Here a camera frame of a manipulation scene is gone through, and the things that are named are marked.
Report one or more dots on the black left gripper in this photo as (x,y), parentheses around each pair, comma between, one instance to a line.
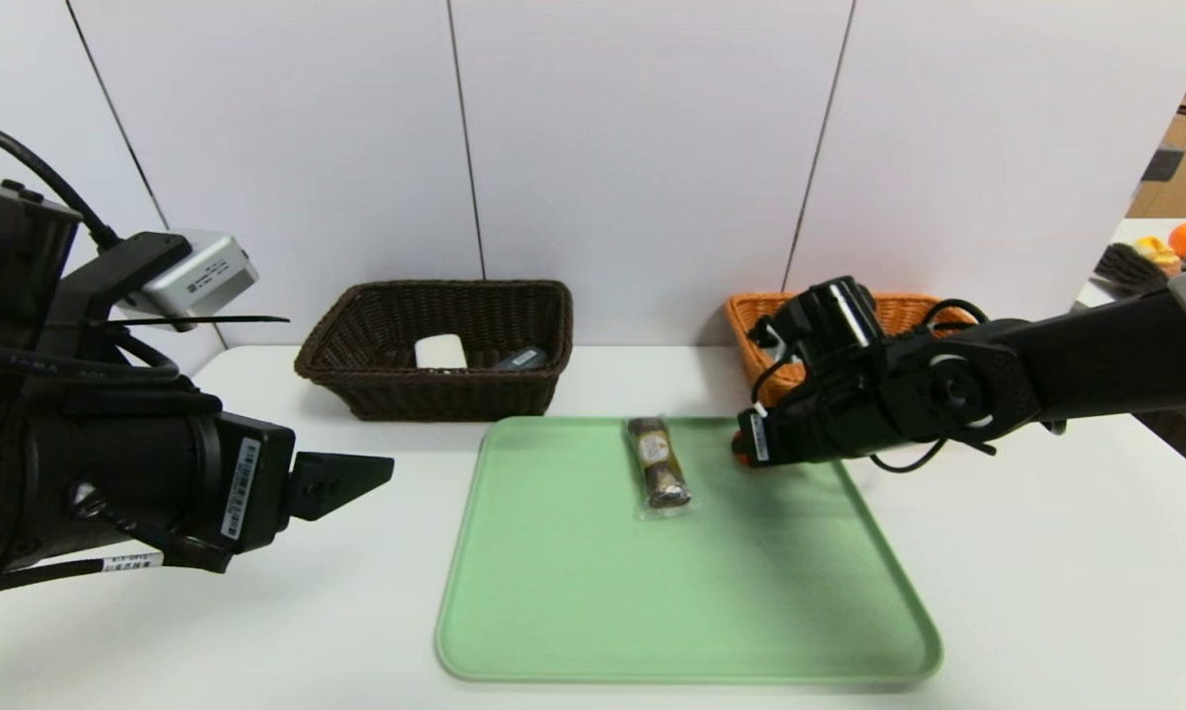
(253,485)

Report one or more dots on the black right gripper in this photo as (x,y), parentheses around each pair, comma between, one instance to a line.
(756,437)

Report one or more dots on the white soap bar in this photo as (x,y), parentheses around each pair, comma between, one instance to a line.
(441,352)

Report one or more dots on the grey blister pack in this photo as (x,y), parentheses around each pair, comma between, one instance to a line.
(520,359)

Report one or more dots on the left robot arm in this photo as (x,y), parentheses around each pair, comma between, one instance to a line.
(60,473)

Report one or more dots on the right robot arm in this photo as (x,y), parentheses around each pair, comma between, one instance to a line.
(1095,365)

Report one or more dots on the orange wicker basket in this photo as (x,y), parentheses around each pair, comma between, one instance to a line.
(750,325)

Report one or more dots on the dark brown wicker basket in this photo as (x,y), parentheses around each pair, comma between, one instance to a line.
(435,394)

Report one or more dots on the yellow orange toy food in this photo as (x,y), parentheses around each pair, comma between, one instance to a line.
(1156,252)

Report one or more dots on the wrapped chocolate balls pack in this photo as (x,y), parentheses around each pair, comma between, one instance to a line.
(659,468)

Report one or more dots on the light green plastic tray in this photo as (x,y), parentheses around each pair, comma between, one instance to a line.
(652,592)

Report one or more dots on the white side table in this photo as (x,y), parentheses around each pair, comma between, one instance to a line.
(1110,291)

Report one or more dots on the black brush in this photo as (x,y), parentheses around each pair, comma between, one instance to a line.
(1130,268)

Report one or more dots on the small grey box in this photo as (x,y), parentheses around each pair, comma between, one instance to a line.
(1161,164)

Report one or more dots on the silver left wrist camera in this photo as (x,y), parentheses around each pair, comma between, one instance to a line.
(198,276)

